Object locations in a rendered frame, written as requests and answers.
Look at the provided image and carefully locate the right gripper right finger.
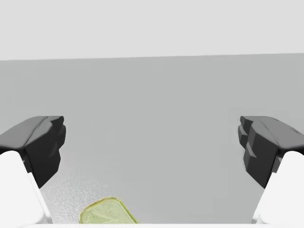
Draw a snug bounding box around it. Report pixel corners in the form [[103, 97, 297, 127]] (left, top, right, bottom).
[[237, 115, 304, 225]]

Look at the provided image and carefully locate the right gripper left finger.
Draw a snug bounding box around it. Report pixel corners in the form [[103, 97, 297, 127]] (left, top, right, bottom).
[[0, 115, 67, 225]]

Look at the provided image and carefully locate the green and blue rectangular can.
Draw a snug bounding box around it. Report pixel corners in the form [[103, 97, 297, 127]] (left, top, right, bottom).
[[78, 196, 138, 225]]

